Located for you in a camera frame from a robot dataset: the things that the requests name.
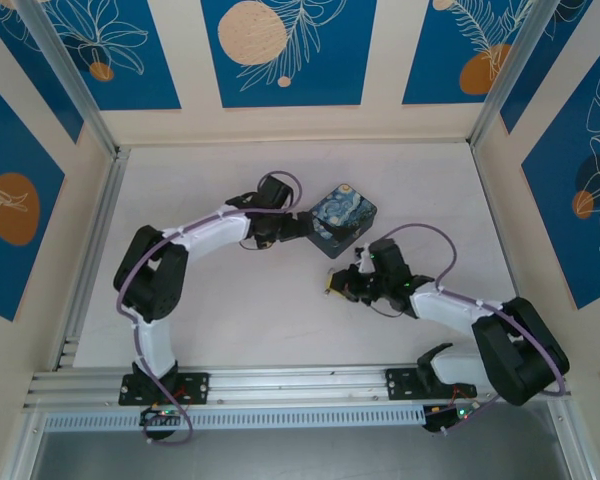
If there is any starry night print tin box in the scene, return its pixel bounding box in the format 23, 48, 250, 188
305, 182, 379, 260

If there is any small circuit board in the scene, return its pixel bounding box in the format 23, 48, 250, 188
423, 403, 476, 435
138, 406, 182, 427

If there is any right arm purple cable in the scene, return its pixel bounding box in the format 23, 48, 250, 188
377, 223, 567, 436

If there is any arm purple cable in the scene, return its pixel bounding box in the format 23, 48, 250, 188
117, 171, 305, 446
377, 223, 567, 436

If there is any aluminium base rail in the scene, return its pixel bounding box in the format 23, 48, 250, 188
22, 366, 481, 410

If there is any aluminium side rail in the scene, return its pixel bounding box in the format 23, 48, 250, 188
53, 147, 132, 372
469, 142, 539, 347

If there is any white slotted cable duct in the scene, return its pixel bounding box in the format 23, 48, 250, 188
43, 403, 427, 434

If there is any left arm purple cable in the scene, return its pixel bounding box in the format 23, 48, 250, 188
117, 171, 305, 446

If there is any blue floral wall panel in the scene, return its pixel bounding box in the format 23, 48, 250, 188
201, 0, 380, 109
0, 71, 67, 323
499, 0, 595, 135
42, 0, 182, 112
401, 0, 537, 106
0, 8, 85, 145
521, 45, 600, 310

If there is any aluminium corner post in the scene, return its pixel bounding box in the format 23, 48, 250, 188
15, 0, 120, 157
468, 0, 550, 150

